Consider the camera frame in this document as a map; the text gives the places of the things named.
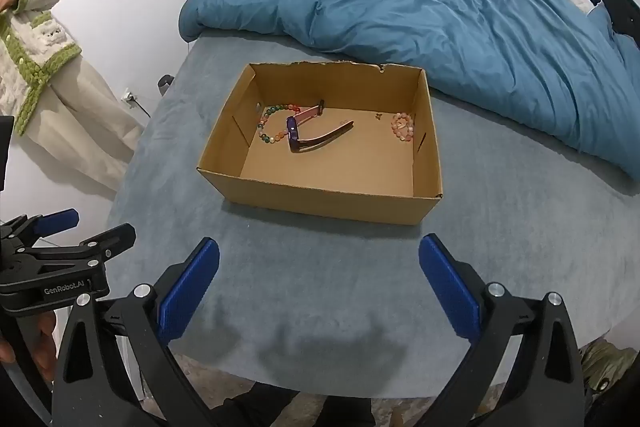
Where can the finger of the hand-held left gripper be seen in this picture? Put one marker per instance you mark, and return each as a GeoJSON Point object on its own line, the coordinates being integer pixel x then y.
{"type": "Point", "coordinates": [112, 241]}
{"type": "Point", "coordinates": [57, 221]}

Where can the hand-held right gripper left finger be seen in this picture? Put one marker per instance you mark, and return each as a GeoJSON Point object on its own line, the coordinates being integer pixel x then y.
{"type": "Point", "coordinates": [190, 292]}

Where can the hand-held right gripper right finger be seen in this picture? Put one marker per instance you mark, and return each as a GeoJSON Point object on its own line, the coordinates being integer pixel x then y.
{"type": "Point", "coordinates": [450, 292]}

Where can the cardboard box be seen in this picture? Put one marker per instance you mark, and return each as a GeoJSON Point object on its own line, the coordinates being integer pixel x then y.
{"type": "Point", "coordinates": [320, 187]}

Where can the person's left hand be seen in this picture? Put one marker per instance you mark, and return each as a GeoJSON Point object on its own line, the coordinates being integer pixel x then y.
{"type": "Point", "coordinates": [41, 344]}

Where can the black flat panel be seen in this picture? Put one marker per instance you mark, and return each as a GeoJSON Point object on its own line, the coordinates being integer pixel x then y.
{"type": "Point", "coordinates": [6, 152]}

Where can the grey bed sheet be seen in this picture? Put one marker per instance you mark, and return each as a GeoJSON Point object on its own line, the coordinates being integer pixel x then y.
{"type": "Point", "coordinates": [320, 287]}

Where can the person's black trousers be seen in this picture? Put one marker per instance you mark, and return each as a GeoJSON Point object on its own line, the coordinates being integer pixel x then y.
{"type": "Point", "coordinates": [270, 404]}

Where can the beige curtain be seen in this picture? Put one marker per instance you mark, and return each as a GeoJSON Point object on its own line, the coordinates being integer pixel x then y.
{"type": "Point", "coordinates": [45, 57]}

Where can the black bedside object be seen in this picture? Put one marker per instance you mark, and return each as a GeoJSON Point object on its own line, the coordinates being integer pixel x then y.
{"type": "Point", "coordinates": [165, 84]}

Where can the camouflage cloth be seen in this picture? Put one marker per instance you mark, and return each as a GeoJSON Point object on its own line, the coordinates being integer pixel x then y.
{"type": "Point", "coordinates": [607, 364]}

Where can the blue duvet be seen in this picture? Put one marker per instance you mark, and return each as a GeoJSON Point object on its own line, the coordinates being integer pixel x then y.
{"type": "Point", "coordinates": [425, 22]}

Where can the white pillow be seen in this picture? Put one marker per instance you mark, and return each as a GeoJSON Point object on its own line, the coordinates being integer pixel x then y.
{"type": "Point", "coordinates": [582, 2]}

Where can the white wall socket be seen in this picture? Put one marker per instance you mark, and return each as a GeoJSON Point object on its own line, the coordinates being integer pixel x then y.
{"type": "Point", "coordinates": [129, 97]}

